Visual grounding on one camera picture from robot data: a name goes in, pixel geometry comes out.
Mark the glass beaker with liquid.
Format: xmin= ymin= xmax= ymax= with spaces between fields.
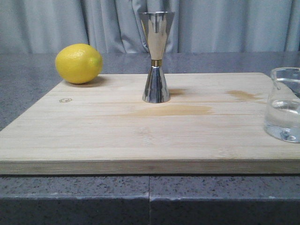
xmin=264 ymin=67 xmax=300 ymax=143

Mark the grey curtain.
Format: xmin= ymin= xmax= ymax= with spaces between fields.
xmin=0 ymin=0 xmax=300 ymax=53

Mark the yellow lemon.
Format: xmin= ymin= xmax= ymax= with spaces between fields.
xmin=55 ymin=43 xmax=103 ymax=84

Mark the steel double jigger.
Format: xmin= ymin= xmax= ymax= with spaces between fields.
xmin=139 ymin=11 xmax=174 ymax=103

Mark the wooden cutting board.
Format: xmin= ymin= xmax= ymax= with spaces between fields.
xmin=0 ymin=73 xmax=300 ymax=175

